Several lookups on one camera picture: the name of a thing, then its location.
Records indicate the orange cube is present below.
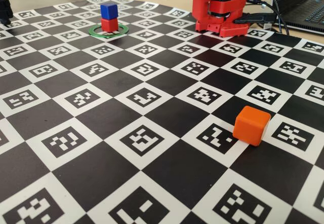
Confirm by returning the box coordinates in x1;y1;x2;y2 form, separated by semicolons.
232;105;272;147

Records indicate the red cube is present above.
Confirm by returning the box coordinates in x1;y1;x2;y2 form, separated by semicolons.
100;18;119;33

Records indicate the blue cube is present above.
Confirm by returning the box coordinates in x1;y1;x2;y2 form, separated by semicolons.
100;3;119;20

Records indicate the black white marker checkerboard mat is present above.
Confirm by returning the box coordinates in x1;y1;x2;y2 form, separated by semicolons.
0;0;324;224

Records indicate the black power adapter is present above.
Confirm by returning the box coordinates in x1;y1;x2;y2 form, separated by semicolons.
233;13;276;24

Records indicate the green ring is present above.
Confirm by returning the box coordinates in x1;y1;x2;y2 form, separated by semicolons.
88;23;129;40

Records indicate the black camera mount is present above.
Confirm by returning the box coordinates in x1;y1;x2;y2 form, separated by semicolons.
0;0;14;27

